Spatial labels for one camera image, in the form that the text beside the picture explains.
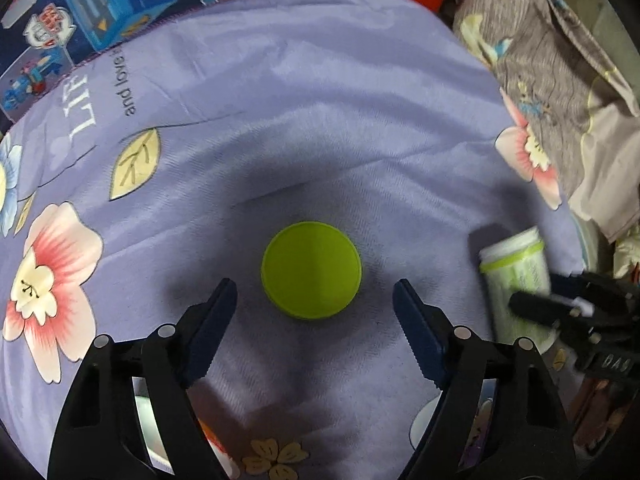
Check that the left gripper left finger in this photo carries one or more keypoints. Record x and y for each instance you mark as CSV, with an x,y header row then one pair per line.
x,y
128,414

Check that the person right hand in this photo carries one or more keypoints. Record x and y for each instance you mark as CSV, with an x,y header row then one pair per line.
x,y
596,413

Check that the egg shaped plastic shell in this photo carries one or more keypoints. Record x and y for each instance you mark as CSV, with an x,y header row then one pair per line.
x,y
176,442

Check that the grey floral draped sheet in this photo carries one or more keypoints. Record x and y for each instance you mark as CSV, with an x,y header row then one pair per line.
x,y
576,120

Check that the purple floral tablecloth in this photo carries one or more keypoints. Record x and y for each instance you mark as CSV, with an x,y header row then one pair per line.
x,y
169,163

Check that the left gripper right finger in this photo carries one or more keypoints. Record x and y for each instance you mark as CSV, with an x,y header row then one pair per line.
x,y
499,415

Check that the large blue toy box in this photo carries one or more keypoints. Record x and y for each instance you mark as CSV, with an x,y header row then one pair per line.
x,y
42,40

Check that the white bottle green label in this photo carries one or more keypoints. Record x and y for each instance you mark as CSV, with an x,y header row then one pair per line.
x,y
514,264

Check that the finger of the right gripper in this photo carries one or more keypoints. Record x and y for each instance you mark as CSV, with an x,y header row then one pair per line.
x,y
554,311

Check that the lime green round lid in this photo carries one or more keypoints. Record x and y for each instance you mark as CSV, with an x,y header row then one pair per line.
x,y
311,271

